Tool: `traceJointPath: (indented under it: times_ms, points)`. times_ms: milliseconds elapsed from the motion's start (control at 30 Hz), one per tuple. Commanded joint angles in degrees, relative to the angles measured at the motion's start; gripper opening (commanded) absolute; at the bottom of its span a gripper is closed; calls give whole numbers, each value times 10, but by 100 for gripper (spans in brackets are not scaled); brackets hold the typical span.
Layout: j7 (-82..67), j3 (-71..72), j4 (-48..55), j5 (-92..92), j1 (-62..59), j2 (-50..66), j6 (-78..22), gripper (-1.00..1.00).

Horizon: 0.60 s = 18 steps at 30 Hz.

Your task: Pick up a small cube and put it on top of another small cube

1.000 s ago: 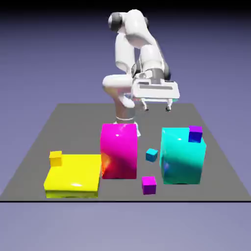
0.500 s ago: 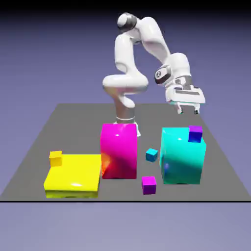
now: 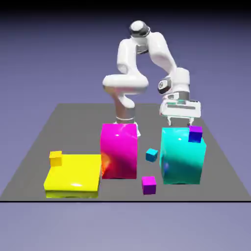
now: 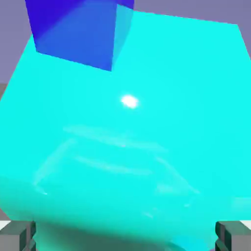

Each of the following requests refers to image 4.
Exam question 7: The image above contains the large cyan box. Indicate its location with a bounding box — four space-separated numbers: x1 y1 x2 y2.
0 4 251 251

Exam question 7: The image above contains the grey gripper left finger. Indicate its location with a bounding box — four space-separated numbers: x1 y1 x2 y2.
0 220 37 251

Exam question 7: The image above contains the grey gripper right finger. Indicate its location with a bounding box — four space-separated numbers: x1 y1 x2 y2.
215 220 251 251

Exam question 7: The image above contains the small blue cube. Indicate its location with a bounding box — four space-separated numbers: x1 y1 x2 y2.
25 0 135 72

